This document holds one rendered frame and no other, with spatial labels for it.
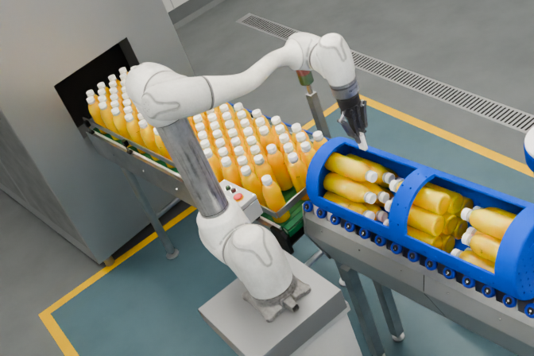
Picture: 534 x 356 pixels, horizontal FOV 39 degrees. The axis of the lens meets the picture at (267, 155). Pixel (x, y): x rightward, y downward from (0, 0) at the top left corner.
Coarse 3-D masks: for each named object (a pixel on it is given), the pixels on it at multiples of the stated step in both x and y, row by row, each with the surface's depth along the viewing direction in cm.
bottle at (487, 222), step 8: (472, 216) 230; (480, 216) 227; (488, 216) 226; (496, 216) 225; (504, 216) 224; (472, 224) 230; (480, 224) 227; (488, 224) 225; (496, 224) 223; (504, 224) 221; (488, 232) 226; (496, 232) 223; (504, 232) 221
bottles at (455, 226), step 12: (372, 192) 268; (384, 192) 266; (348, 204) 268; (360, 204) 266; (372, 204) 271; (384, 204) 273; (468, 204) 250; (372, 216) 264; (384, 216) 269; (444, 216) 245; (456, 216) 247; (408, 228) 249; (444, 228) 244; (456, 228) 249; (468, 228) 240; (420, 240) 244; (432, 240) 242; (444, 240) 247; (456, 252) 237; (468, 252) 233; (480, 264) 228; (492, 264) 226
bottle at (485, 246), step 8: (472, 240) 229; (480, 240) 227; (488, 240) 226; (496, 240) 225; (472, 248) 229; (480, 248) 226; (488, 248) 224; (496, 248) 223; (480, 256) 228; (488, 256) 225; (496, 256) 222
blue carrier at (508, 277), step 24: (336, 144) 273; (312, 168) 272; (408, 168) 269; (432, 168) 250; (312, 192) 273; (408, 192) 242; (480, 192) 246; (360, 216) 257; (528, 216) 216; (408, 240) 243; (456, 240) 255; (504, 240) 216; (528, 240) 213; (456, 264) 231; (504, 264) 215; (528, 264) 217; (504, 288) 220; (528, 288) 222
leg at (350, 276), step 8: (344, 272) 308; (352, 272) 308; (344, 280) 313; (352, 280) 309; (352, 288) 312; (360, 288) 315; (352, 296) 317; (360, 296) 316; (360, 304) 318; (368, 304) 322; (360, 312) 322; (368, 312) 323; (360, 320) 327; (368, 320) 325; (368, 328) 327; (376, 328) 331; (368, 336) 332; (376, 336) 333; (368, 344) 337; (376, 344) 334; (376, 352) 336; (384, 352) 341
